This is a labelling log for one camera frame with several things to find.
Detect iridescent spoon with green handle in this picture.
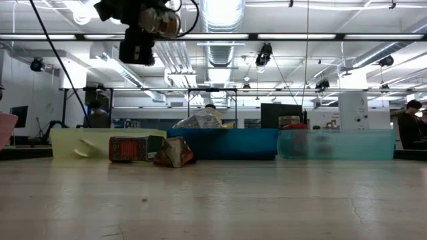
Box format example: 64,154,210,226
137,6,182,39

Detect ramen pack with grey print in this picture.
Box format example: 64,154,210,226
171,107,225,130

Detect yellow translucent plastic bin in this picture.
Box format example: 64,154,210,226
49,127,167,159

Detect small black monitor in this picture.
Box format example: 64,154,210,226
9,105,29,129

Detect brown crumpled sachet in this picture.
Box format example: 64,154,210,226
153,135,197,169

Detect pink bowl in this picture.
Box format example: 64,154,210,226
0,112,19,151

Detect blue plastic bin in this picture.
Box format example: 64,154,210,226
165,127,280,161

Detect large black computer monitor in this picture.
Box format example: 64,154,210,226
260,103,304,129

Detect green translucent plastic bin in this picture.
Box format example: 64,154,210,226
276,129,398,161

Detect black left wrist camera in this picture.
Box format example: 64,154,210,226
118,27,157,67

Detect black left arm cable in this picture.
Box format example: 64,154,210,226
28,0,91,128

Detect black overhead camera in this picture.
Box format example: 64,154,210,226
254,42,274,67

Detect overhead light frame bar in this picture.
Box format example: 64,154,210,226
0,32,427,42

